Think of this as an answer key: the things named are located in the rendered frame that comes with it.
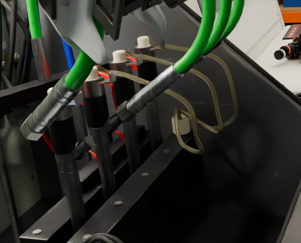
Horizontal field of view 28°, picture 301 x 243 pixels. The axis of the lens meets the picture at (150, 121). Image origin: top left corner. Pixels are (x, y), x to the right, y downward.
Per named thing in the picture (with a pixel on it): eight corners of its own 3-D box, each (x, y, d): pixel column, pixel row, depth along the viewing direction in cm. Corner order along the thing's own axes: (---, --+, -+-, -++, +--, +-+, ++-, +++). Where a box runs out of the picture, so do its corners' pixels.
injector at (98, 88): (137, 242, 76) (112, 81, 69) (102, 238, 78) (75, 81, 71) (146, 231, 78) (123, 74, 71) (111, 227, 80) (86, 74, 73)
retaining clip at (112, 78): (116, 80, 71) (115, 70, 71) (110, 84, 70) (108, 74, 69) (92, 80, 72) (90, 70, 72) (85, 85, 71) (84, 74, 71)
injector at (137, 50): (180, 186, 89) (163, 47, 83) (150, 184, 91) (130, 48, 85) (187, 178, 92) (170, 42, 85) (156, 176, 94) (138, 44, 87)
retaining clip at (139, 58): (143, 62, 78) (141, 53, 78) (137, 66, 77) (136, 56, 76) (120, 63, 79) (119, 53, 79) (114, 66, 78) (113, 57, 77)
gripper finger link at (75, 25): (81, 108, 43) (98, 24, 35) (36, 48, 45) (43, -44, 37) (116, 90, 44) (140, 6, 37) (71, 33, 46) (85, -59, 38)
